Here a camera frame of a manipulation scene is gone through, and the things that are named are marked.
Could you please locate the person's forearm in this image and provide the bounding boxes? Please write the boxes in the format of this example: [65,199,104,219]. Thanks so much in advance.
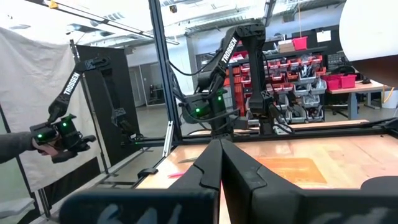
[0,131,37,165]

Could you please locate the white cloth curtain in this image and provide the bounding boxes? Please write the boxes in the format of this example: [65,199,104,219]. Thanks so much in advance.
[0,26,104,193]

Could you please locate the person's hand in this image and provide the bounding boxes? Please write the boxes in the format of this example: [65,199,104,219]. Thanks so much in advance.
[30,138,62,158]

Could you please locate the shelf rack with bins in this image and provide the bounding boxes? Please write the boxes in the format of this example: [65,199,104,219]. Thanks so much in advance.
[226,46,329,125]

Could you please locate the cardboard box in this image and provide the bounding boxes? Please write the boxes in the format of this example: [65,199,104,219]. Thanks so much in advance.
[277,40,296,54]

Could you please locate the black upright panel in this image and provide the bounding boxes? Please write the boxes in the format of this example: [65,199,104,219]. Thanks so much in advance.
[76,45,142,167]

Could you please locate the red bin on rack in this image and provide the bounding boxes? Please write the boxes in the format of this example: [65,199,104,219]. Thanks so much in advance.
[292,36,309,52]

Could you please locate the wooden work table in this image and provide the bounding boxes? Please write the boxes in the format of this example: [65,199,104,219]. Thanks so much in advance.
[326,80,387,121]

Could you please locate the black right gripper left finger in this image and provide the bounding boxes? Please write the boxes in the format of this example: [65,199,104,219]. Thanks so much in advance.
[58,139,223,224]

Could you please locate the red storage bin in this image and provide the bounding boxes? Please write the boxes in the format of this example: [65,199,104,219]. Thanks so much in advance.
[323,74,341,91]
[338,73,358,90]

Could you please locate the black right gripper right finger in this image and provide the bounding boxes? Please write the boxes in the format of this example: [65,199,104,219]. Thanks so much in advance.
[220,139,398,224]

